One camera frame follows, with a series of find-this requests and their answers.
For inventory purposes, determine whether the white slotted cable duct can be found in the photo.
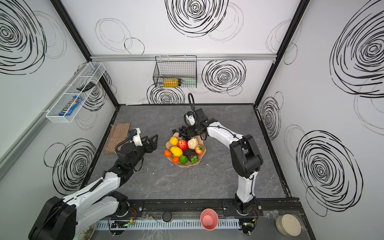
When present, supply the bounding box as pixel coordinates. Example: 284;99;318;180
95;218;241;231

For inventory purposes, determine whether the green floral plate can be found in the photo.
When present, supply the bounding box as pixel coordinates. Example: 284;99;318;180
74;223;97;240

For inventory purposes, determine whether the pink wavy fruit bowl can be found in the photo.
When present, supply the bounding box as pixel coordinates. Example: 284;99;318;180
166;134;207;168

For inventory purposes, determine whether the dark brown mangosteen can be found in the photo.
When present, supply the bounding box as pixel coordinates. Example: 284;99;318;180
188;153;199;164

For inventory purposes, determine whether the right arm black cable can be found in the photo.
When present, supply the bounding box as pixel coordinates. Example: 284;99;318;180
187;92;199;127

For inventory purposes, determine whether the beige pale fruit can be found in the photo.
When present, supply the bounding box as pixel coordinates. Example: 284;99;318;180
188;138;199;150

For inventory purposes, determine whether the aluminium wall rail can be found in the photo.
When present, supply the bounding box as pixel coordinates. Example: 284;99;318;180
91;53;277;62

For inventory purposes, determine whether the black wire basket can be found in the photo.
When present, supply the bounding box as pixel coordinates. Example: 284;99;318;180
153;60;198;88

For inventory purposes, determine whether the orange tangerine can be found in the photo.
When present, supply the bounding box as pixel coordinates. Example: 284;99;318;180
164;150;172;158
172;157;180;164

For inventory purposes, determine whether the dark avocado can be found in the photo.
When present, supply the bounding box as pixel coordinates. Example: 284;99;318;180
184;149;197;160

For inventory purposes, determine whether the green item in basket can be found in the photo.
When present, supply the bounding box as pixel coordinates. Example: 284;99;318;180
180;77;197;88

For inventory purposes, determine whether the small yellow fruit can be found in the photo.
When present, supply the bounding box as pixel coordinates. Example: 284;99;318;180
170;137;179;146

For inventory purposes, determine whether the red green apple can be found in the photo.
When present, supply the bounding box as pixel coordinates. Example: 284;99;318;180
195;145;206;155

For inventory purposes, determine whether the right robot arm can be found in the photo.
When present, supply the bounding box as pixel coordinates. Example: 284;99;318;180
184;109;264;216

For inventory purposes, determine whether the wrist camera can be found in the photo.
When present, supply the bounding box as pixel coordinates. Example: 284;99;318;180
127;128;143;147
184;111;195;127

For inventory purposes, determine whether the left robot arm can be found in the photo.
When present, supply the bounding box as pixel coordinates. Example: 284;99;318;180
28;130;158;240

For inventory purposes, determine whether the black round knob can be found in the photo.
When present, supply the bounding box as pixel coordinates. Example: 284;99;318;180
162;212;173;223

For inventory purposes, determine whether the pink cup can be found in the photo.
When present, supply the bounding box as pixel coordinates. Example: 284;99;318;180
200;209;219;231

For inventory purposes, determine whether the blue candy packet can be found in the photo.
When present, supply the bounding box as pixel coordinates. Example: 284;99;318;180
59;96;83;116

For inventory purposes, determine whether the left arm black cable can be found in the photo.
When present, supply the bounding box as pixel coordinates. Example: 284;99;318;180
114;130;139;154

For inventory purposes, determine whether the brown woven mat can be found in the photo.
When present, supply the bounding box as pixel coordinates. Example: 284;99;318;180
104;123;131;155

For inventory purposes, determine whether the yellow bottle in basket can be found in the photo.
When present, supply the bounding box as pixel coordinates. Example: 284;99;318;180
163;78;181;88

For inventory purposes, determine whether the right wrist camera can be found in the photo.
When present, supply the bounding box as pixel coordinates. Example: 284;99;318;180
184;111;195;127

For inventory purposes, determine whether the green lime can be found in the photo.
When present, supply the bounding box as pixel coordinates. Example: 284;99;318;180
179;155;188;165

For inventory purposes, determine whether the black remote control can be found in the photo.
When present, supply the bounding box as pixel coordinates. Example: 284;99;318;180
77;82;96;93

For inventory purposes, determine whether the white wire shelf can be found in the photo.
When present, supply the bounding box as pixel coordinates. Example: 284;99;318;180
46;62;106;124

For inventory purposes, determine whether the red crinkled fruit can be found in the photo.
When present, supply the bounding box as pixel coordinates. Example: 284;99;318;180
178;140;189;152

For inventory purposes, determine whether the yellow lemon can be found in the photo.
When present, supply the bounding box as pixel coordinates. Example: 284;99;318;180
170;146;183;157

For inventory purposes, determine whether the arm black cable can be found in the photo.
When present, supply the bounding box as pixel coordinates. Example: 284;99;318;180
114;130;139;154
187;92;199;127

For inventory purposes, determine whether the dark grape bunch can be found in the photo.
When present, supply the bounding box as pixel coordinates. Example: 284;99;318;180
172;126;192;142

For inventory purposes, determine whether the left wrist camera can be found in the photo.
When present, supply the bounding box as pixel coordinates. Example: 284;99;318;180
127;128;143;147

